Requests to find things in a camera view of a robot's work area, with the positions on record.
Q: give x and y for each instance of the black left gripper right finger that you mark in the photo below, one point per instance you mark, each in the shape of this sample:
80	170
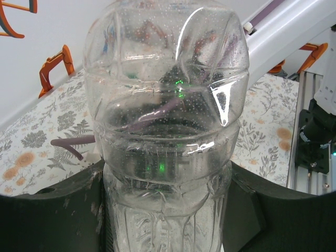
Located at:
283	223

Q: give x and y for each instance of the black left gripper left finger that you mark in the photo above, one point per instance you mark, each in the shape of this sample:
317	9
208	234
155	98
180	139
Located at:
47	223

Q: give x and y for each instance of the large crinkled clear bottle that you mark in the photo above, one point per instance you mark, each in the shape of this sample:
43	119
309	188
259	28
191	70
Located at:
168	118

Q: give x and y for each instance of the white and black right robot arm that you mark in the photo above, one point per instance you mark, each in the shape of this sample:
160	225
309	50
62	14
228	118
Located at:
288	26

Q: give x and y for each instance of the floral patterned table mat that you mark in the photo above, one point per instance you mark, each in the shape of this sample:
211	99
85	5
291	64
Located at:
31	139

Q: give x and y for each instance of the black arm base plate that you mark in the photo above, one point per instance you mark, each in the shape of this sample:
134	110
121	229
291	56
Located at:
315	157

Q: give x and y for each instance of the wide aluminium frame rail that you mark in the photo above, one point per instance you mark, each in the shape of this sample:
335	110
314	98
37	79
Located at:
305	89

